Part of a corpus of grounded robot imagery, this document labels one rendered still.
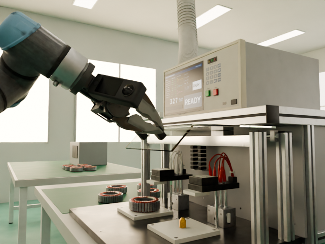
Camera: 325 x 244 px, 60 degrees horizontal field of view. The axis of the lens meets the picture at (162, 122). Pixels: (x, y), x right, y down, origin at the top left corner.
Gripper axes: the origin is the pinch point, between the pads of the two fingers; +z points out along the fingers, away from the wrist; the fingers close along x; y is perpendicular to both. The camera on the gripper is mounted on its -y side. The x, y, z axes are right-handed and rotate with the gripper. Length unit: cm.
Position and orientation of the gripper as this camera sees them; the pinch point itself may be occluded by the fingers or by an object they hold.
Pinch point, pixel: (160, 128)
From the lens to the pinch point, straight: 62.1
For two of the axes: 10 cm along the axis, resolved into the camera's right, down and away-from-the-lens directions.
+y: -5.0, 0.6, 8.6
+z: 7.5, 5.3, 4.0
